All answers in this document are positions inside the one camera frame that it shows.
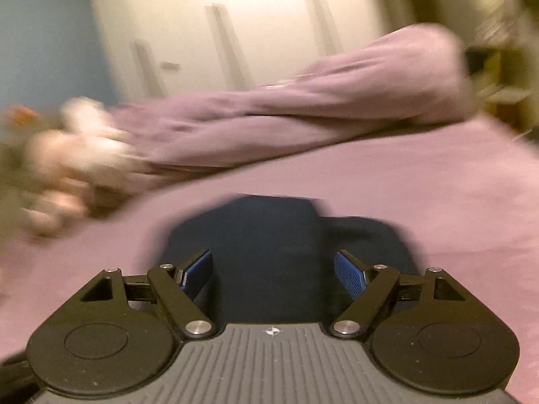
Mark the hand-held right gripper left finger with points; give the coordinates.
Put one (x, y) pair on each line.
(198, 271)

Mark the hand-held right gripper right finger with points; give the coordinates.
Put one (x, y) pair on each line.
(349, 275)

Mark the pink bed sheet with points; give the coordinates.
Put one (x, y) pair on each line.
(442, 197)

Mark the dark navy garment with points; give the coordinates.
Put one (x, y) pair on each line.
(269, 252)

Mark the white wardrobe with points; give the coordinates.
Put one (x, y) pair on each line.
(261, 21)

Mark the pink duvet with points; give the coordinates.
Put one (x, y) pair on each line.
(328, 96)

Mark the pile of plush toys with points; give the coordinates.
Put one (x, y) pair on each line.
(67, 160)

